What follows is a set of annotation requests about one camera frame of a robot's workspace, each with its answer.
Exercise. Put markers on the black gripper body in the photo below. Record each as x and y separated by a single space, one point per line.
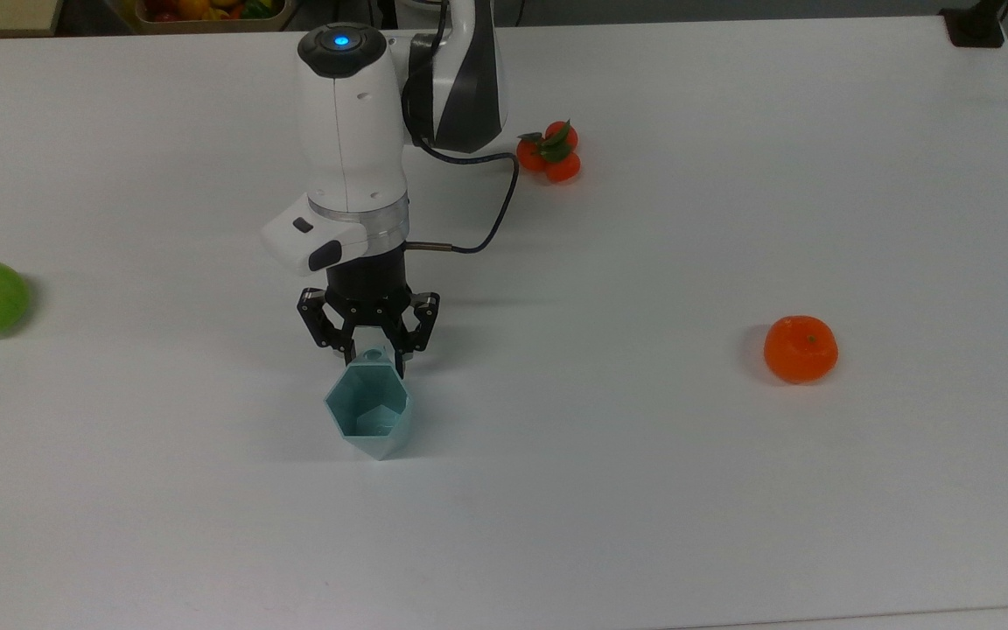
368 280

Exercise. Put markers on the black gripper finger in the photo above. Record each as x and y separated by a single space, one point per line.
416 328
322 325

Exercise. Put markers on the light blue hexagonal mug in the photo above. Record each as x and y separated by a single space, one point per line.
370 404

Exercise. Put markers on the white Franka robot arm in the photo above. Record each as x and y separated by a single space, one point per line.
355 131

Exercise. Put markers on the small mandarins cluster with leaves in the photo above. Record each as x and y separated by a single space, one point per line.
550 153

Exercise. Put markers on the bin of toy fruit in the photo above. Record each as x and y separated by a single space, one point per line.
206 13

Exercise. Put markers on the large orange mandarin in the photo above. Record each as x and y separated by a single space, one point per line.
801 350

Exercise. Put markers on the wooden board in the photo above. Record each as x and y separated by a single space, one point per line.
1 16

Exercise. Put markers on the black camera stand base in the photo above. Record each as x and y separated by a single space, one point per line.
975 24

